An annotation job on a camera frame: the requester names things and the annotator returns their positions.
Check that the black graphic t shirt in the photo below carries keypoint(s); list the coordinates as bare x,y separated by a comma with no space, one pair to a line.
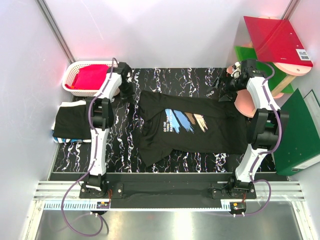
188,124

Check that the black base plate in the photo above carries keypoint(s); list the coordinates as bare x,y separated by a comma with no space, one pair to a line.
165,195

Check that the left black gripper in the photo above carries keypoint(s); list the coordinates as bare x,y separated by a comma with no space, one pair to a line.
128,95

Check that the red folder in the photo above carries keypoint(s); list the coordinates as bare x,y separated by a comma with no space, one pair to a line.
275,40

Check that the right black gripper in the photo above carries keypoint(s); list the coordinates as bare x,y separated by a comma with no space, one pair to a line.
229,95

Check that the white plastic basket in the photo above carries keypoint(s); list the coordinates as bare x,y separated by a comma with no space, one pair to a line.
73,69

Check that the dark green binder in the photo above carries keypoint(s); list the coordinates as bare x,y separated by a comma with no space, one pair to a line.
300,144

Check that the pink t shirt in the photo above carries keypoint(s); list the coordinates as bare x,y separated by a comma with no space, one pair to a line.
91,77

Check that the folded black t shirt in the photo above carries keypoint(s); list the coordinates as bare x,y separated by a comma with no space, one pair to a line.
72,112

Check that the light green folder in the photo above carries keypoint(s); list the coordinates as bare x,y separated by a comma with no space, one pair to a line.
245,53

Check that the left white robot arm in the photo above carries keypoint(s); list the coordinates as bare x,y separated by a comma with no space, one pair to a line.
101,119

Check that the aluminium rail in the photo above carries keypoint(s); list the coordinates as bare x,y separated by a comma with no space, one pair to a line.
273,191

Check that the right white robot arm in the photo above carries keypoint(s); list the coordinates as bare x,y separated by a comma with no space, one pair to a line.
265,130

